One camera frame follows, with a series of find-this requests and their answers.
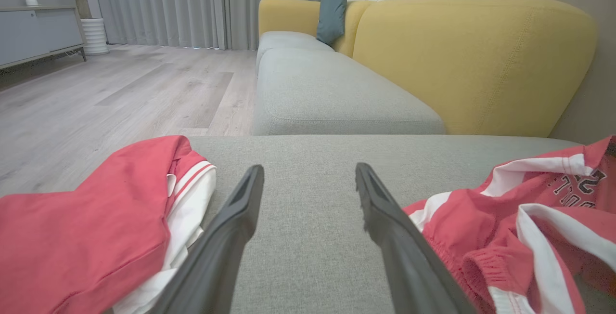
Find grey low TV cabinet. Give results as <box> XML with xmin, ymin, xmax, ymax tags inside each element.
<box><xmin>0</xmin><ymin>6</ymin><xmax>88</xmax><ymax>70</ymax></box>

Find short grey sofa seat cushion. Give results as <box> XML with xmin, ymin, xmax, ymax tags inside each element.
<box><xmin>256</xmin><ymin>31</ymin><xmax>335</xmax><ymax>70</ymax></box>

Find narrow yellow sofa backrest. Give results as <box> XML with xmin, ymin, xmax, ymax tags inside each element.
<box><xmin>332</xmin><ymin>0</ymin><xmax>374</xmax><ymax>58</ymax></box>

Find long grey sofa seat cushion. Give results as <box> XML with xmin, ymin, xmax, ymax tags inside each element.
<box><xmin>253</xmin><ymin>47</ymin><xmax>446</xmax><ymax>136</ymax></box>

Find white ribbed cylinder appliance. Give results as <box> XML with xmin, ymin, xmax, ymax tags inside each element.
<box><xmin>80</xmin><ymin>18</ymin><xmax>110</xmax><ymax>56</ymax></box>

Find grey sofa chaise cushion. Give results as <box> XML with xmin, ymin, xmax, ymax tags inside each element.
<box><xmin>101</xmin><ymin>135</ymin><xmax>616</xmax><ymax>314</ymax></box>

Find wide yellow sofa backrest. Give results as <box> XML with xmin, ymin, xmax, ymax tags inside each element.
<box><xmin>352</xmin><ymin>0</ymin><xmax>598</xmax><ymax>137</ymax></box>

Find yellow sofa armrest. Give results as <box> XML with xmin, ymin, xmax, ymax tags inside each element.
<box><xmin>258</xmin><ymin>0</ymin><xmax>321</xmax><ymax>38</ymax></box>

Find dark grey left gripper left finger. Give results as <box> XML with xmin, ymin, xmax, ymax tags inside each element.
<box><xmin>149</xmin><ymin>164</ymin><xmax>265</xmax><ymax>314</ymax></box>

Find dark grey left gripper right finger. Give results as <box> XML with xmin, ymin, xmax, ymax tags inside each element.
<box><xmin>355</xmin><ymin>162</ymin><xmax>477</xmax><ymax>314</ymax></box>

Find red white striped jersey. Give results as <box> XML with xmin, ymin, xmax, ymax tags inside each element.
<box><xmin>0</xmin><ymin>135</ymin><xmax>217</xmax><ymax>314</ymax></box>

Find teal throw pillow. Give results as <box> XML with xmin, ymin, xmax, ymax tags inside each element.
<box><xmin>316</xmin><ymin>0</ymin><xmax>351</xmax><ymax>47</ymax></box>

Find red shorts with print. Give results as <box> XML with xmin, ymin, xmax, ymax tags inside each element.
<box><xmin>403</xmin><ymin>135</ymin><xmax>616</xmax><ymax>314</ymax></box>

